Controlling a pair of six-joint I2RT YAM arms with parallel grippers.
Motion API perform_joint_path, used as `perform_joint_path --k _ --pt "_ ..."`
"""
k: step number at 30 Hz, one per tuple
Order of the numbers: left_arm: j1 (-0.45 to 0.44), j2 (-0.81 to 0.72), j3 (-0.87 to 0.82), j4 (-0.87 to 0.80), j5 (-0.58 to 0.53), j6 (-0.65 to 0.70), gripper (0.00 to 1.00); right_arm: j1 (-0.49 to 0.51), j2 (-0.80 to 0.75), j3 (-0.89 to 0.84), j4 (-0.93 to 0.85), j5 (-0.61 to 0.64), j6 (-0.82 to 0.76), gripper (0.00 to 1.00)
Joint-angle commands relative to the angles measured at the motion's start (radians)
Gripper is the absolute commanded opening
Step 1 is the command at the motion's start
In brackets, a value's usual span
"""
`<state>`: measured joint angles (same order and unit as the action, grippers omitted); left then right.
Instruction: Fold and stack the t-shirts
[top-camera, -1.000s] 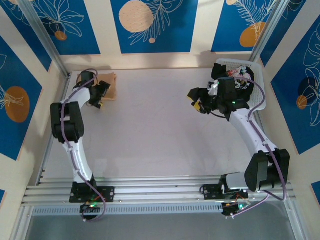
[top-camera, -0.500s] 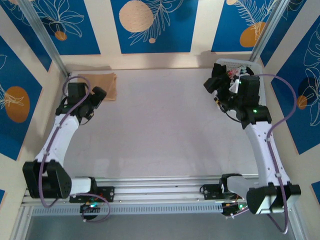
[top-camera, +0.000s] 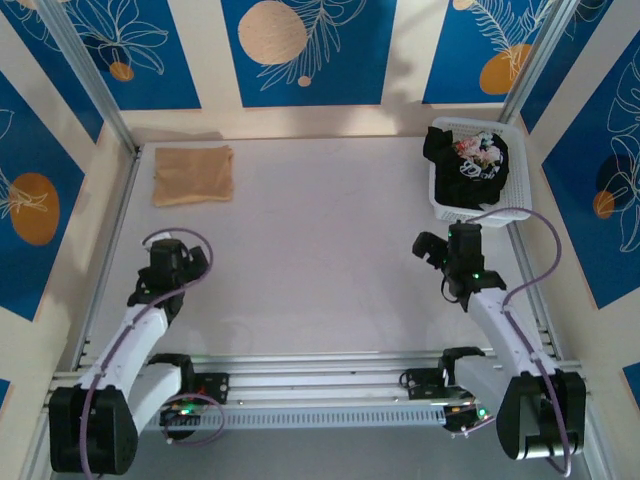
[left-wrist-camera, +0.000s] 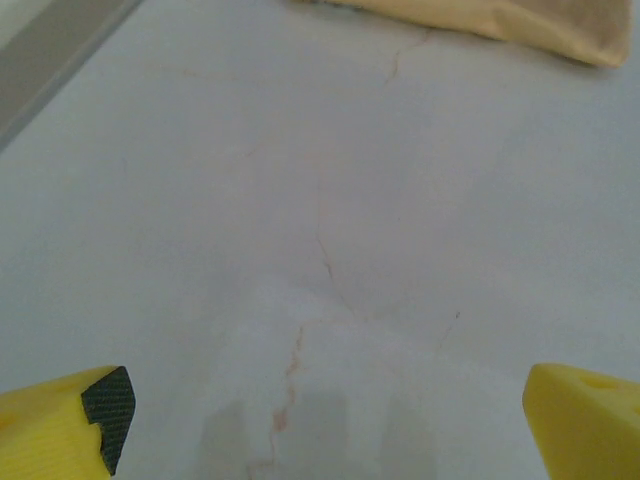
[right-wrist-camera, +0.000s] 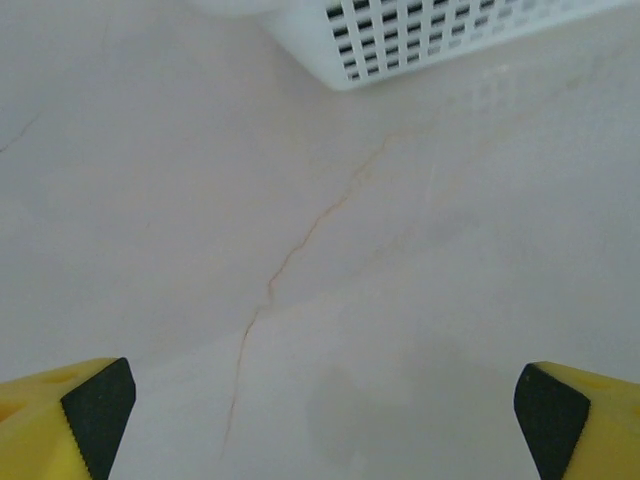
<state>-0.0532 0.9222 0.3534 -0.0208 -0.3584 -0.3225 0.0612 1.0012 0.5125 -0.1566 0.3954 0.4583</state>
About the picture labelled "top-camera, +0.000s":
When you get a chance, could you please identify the beige t-shirt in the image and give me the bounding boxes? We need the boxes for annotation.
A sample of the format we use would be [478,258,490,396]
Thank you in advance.
[151,144,236,208]

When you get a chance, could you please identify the black printed t-shirt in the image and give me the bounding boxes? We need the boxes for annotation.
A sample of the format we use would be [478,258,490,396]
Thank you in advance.
[422,125,511,214]

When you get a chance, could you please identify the white plastic laundry basket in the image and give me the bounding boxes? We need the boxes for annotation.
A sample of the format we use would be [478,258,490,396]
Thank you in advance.
[428,116,533,229]

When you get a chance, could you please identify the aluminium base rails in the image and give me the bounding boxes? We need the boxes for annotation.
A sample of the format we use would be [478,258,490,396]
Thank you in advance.
[47,349,589,404]

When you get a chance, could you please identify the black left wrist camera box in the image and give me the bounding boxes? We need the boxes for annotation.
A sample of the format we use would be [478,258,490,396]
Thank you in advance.
[187,244,211,280]

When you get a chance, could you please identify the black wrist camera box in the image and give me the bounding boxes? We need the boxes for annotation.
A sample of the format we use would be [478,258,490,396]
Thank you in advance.
[187,244,211,280]
[411,231,450,272]

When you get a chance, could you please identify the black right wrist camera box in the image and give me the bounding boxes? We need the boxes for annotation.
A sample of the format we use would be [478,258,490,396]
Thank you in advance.
[411,231,450,272]

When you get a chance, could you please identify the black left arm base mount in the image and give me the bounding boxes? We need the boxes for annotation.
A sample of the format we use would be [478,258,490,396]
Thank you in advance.
[192,371,232,402]

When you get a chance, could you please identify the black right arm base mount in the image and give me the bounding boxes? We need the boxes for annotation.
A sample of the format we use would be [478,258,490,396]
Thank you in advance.
[399,366,447,402]

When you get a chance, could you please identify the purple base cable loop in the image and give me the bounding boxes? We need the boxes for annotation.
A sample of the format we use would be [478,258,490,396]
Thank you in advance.
[161,398,227,447]

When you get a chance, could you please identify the grey slotted cable duct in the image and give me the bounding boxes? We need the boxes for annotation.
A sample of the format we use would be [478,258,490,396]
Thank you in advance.
[159,404,450,430]

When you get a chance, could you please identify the aluminium frame post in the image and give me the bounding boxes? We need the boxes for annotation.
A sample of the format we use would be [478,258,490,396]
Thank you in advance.
[37,0,142,157]
[499,0,590,127]

